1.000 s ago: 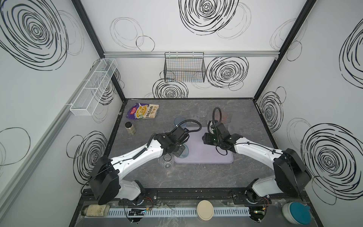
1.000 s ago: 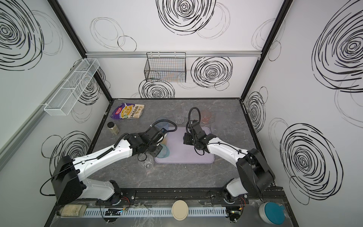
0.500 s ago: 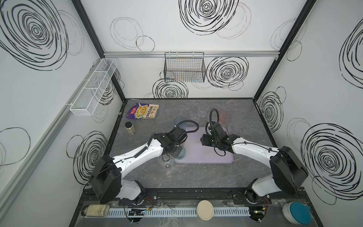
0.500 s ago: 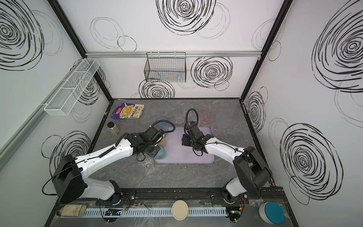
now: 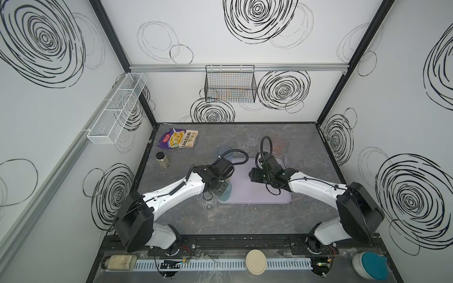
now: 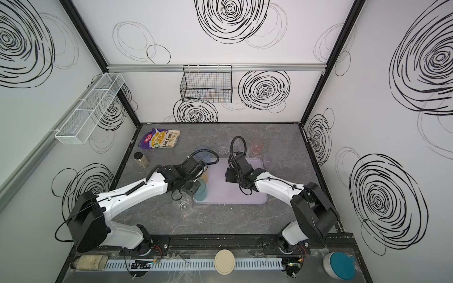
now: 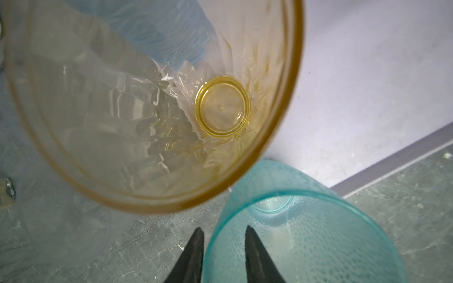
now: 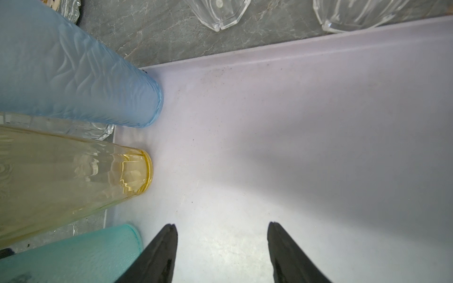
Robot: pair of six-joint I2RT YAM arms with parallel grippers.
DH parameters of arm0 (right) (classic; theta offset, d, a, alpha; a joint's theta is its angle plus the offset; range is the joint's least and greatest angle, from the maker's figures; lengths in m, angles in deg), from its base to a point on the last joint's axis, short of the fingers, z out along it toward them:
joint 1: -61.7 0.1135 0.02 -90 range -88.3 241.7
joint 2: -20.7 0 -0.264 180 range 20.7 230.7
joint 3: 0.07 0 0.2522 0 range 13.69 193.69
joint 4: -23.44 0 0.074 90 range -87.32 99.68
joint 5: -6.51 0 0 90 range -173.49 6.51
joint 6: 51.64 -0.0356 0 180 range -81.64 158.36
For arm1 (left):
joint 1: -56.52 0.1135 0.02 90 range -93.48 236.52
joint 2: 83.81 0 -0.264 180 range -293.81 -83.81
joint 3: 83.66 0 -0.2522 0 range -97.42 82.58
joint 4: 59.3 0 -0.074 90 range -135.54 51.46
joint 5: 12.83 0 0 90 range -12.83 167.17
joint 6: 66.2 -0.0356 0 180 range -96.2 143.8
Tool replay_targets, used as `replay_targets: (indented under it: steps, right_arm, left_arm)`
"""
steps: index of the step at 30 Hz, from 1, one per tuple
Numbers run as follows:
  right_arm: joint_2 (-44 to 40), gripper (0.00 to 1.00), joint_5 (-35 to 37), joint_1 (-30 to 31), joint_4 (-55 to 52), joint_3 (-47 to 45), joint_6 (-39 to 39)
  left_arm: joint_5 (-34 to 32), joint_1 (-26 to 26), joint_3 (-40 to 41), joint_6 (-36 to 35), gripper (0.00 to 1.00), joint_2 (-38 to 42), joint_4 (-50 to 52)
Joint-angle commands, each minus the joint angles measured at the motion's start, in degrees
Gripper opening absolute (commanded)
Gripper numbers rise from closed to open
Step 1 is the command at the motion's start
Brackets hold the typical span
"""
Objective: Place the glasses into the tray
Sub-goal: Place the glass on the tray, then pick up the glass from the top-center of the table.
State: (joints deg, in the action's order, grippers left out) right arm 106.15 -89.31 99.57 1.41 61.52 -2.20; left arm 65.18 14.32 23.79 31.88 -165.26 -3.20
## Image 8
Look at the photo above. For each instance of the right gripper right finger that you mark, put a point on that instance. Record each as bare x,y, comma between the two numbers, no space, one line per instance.
290,263

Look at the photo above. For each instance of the clear faceted glass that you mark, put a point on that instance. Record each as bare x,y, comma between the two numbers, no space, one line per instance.
351,15
218,14

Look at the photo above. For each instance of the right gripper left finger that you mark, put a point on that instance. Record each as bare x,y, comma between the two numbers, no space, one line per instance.
157,261

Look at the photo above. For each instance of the teal frosted cup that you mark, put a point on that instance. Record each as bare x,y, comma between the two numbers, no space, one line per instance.
96,257

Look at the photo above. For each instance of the lilac plastic tray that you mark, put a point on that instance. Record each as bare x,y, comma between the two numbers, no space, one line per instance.
346,140

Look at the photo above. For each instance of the clear glass far back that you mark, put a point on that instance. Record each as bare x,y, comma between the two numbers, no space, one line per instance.
70,9

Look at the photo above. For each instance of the blue frosted cup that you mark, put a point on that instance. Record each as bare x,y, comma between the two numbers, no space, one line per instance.
51,67

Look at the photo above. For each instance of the clear glass left middle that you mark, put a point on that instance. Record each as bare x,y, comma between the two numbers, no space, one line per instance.
82,129

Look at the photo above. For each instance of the yellow transparent cup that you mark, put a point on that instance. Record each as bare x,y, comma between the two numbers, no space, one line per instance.
50,180

